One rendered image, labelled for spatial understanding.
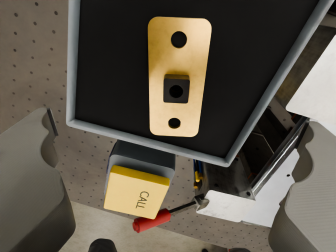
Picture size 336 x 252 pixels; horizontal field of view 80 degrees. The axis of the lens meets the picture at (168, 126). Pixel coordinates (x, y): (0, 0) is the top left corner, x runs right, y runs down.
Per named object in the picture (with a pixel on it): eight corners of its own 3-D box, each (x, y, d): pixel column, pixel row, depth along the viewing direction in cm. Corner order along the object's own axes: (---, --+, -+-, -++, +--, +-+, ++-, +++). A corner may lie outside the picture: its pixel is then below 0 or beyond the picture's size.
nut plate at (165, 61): (197, 135, 16) (198, 144, 15) (150, 132, 17) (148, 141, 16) (212, 18, 12) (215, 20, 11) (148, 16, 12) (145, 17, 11)
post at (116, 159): (172, 84, 62) (161, 210, 25) (148, 76, 61) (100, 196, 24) (179, 60, 58) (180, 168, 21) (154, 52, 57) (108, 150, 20)
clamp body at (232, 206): (212, 124, 70) (238, 223, 39) (180, 115, 69) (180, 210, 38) (221, 106, 66) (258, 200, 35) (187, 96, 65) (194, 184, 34)
